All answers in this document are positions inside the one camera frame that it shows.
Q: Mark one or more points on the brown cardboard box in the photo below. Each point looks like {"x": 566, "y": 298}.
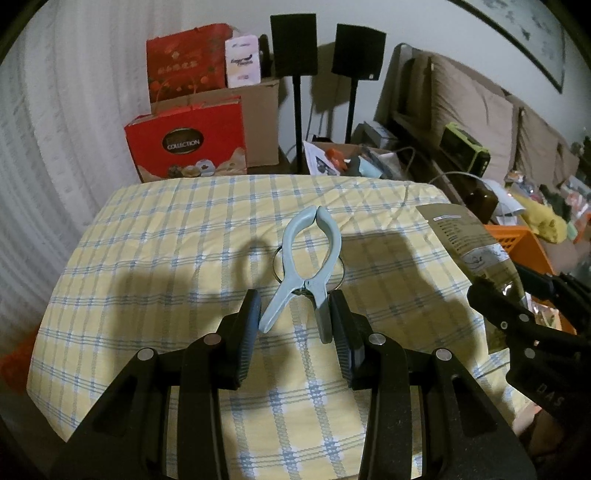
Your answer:
{"x": 263, "y": 124}

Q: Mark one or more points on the green black device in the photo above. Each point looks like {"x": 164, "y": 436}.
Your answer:
{"x": 461, "y": 147}

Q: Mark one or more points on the framed ink painting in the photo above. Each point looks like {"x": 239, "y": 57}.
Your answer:
{"x": 531, "y": 37}

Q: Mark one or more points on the red bundle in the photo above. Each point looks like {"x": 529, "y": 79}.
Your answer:
{"x": 18, "y": 364}

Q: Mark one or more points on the yellow cloth on sofa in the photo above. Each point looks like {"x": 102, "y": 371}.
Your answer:
{"x": 545, "y": 221}

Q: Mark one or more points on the red printed gift box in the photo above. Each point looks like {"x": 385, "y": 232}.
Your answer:
{"x": 184, "y": 120}

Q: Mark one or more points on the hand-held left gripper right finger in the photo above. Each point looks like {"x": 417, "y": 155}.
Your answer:
{"x": 344, "y": 341}

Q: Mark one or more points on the black speaker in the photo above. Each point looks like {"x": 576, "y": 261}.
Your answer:
{"x": 358, "y": 50}
{"x": 293, "y": 46}

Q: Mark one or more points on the brown sofa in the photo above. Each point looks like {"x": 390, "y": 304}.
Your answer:
{"x": 401, "y": 92}

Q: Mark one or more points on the brown sofa cushion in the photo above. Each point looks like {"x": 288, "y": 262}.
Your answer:
{"x": 535, "y": 138}
{"x": 475, "y": 106}
{"x": 568, "y": 159}

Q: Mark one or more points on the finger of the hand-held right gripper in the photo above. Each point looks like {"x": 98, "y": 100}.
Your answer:
{"x": 498, "y": 314}
{"x": 554, "y": 288}

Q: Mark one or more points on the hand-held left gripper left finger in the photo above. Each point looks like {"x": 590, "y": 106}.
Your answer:
{"x": 249, "y": 332}

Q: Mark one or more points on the dark brown container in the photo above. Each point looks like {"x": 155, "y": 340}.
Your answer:
{"x": 480, "y": 203}

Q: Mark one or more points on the kraft paper pouch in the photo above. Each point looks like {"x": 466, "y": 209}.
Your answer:
{"x": 466, "y": 235}

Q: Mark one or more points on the open cardboard clutter box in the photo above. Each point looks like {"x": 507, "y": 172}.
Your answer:
{"x": 318, "y": 159}

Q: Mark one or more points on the red gift bag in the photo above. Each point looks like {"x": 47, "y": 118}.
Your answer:
{"x": 184, "y": 60}

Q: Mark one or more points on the blue plastic clip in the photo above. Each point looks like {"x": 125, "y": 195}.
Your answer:
{"x": 286, "y": 267}

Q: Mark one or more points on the white curved device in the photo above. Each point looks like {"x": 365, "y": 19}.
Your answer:
{"x": 508, "y": 203}

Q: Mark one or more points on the white curtain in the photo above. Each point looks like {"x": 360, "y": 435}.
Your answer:
{"x": 55, "y": 138}

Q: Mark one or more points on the small white box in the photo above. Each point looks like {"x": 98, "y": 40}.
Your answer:
{"x": 242, "y": 62}

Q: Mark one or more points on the orange plastic basket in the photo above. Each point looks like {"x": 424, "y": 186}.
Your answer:
{"x": 521, "y": 242}

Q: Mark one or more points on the person's right hand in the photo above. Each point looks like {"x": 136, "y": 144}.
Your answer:
{"x": 547, "y": 424}

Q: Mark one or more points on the yellow plaid tablecloth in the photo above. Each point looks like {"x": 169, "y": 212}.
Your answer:
{"x": 184, "y": 258}

